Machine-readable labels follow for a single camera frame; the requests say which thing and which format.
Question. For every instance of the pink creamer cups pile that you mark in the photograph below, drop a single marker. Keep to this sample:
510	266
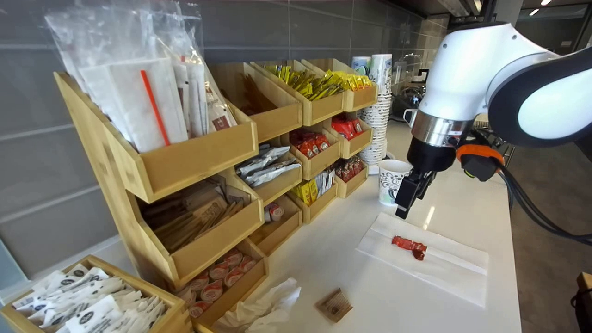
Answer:
214	279

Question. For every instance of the orange ketchup sachet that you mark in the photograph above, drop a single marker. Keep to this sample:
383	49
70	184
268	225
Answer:
409	245

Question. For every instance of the white sugar packets pile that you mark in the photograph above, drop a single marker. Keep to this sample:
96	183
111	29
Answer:
85	306

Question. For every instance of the orange black wrist camera mount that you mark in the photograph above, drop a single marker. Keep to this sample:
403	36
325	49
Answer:
479	160

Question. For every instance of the brown paper packets pile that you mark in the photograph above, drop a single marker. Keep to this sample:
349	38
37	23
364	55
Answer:
190	216

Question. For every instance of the silver grey sachets pile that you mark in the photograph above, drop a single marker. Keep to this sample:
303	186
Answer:
266	166

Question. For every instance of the clear plastic bag of straws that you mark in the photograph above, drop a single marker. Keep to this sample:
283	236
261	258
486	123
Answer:
116	57

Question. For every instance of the low wooden packet box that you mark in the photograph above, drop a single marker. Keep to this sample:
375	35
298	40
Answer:
175	321

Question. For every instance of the wide wooden condiment rack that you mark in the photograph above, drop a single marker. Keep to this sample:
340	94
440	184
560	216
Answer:
185	158

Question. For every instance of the red sachets pile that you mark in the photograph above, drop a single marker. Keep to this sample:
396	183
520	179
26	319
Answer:
346	127
309	144
349	170

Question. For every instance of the single creamer cup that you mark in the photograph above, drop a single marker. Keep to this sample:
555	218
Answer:
273	214

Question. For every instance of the patterned white paper cup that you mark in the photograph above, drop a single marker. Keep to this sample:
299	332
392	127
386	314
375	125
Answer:
388	179

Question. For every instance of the crumpled clear plastic wrapper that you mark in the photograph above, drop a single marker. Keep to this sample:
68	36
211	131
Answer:
264	306

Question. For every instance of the tall stack of paper cups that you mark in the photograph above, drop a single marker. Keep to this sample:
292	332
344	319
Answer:
377	112

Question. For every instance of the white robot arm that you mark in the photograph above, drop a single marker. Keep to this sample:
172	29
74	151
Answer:
468	68

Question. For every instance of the yellow tea packet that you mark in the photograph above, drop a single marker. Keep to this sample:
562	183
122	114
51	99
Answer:
307	194

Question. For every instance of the yellow sachets pile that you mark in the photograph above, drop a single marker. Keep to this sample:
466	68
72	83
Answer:
305	84
347	79

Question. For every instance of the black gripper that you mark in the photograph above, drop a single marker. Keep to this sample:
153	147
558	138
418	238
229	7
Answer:
431	158

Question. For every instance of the small brown paper packet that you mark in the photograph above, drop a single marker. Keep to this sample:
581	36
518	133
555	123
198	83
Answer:
333	306

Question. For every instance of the narrow wooden condiment rack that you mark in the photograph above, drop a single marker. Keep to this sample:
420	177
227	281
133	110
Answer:
277	121
360	97
322	110

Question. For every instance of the red straw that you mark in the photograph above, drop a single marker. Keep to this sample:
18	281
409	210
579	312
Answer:
155	110

